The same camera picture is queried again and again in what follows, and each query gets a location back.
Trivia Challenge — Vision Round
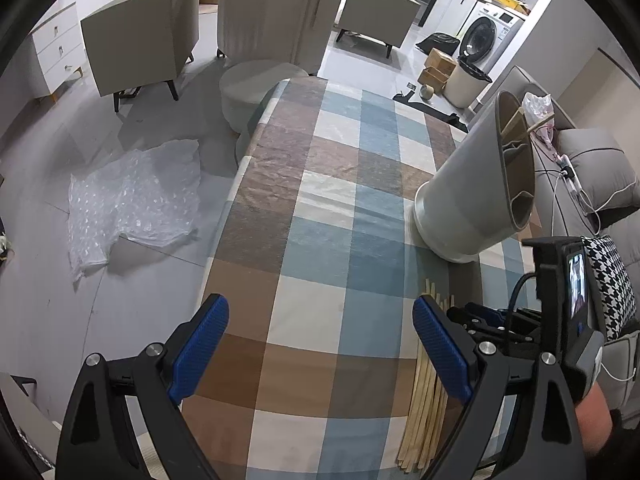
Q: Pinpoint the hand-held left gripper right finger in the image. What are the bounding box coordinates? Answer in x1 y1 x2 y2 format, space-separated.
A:
412 294 587 480

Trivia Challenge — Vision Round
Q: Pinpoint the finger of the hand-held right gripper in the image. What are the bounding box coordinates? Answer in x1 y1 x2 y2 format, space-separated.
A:
446 309 540 347
462 302 541 327

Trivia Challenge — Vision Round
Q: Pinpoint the person's right forearm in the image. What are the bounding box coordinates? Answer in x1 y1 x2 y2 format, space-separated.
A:
574 387 640 467

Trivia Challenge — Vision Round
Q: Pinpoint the grey sofa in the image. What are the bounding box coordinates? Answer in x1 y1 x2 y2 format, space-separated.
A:
470 66 640 413

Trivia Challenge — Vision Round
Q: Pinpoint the white washing machine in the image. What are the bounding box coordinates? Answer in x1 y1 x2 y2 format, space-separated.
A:
457 2 527 75

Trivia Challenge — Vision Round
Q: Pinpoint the white plastic bag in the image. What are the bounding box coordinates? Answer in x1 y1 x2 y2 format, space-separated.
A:
521 92 559 147

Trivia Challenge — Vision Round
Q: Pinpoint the checkered tablecloth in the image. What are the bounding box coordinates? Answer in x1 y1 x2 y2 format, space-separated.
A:
180 77 538 480

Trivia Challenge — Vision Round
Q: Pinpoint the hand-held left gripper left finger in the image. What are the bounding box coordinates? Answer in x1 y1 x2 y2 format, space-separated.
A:
55 293 230 480

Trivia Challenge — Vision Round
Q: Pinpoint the grey cylindrical utensil holder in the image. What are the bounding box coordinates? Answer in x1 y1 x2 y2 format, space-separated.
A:
412 90 537 264

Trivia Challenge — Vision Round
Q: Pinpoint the pile of bamboo chopsticks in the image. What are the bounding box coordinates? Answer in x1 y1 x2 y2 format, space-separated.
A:
397 276 457 475

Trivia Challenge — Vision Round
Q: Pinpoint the small beige armchair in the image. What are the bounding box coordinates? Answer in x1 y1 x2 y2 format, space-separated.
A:
334 0 422 59

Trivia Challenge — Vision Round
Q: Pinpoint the round grey ottoman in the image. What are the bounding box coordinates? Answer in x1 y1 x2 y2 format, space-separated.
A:
219 59 311 137

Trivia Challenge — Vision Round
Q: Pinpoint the black trash bag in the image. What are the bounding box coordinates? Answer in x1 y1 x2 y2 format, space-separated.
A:
414 32 461 57

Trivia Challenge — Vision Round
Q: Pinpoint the houndstooth pillow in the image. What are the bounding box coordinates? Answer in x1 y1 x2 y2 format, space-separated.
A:
581 234 639 343

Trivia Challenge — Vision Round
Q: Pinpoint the grey sofa cushion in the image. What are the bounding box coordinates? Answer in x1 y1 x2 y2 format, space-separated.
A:
556 129 640 232

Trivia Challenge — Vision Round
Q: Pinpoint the bubble wrap sheet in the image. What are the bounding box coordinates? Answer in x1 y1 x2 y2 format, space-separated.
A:
66 139 202 292

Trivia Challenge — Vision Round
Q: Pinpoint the beige trash bin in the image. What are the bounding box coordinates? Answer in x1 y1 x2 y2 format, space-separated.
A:
442 55 494 109

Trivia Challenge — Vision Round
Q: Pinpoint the large beige armchair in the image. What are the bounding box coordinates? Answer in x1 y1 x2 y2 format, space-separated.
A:
80 0 202 113

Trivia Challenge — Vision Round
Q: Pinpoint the white drawer chest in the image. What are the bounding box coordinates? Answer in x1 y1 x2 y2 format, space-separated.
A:
29 2 92 102

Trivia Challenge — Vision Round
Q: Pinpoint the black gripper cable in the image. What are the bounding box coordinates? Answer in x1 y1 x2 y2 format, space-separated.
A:
502 272 537 333

